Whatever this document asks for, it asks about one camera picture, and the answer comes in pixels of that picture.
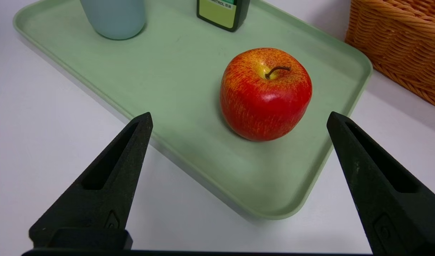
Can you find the orange wicker basket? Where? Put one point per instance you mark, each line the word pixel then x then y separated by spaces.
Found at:
pixel 398 46

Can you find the light green plastic tray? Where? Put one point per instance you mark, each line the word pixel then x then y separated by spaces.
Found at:
pixel 167 89

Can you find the red apple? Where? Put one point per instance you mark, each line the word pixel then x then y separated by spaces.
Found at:
pixel 263 103

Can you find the black pump bottle green label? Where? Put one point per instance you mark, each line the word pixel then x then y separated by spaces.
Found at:
pixel 221 14

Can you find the blue plastic cup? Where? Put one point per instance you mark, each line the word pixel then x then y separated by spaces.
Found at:
pixel 114 19

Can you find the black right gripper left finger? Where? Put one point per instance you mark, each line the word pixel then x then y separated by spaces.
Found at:
pixel 110 199

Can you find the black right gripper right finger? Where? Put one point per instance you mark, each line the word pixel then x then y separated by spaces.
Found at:
pixel 381 192

